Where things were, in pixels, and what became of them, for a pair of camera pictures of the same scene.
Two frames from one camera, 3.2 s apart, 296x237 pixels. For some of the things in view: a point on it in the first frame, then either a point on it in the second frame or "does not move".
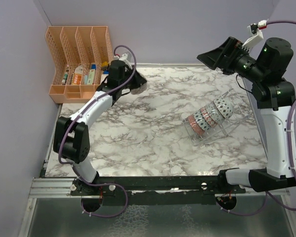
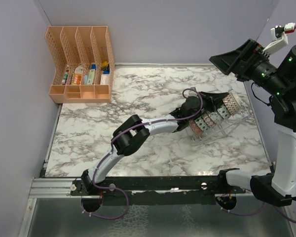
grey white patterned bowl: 214,113 does not move
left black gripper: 138,80 -> 211,99
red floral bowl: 196,125 does not move
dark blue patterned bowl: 208,117 does not move
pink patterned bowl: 140,89 -> 232,103
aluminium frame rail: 52,188 does not move
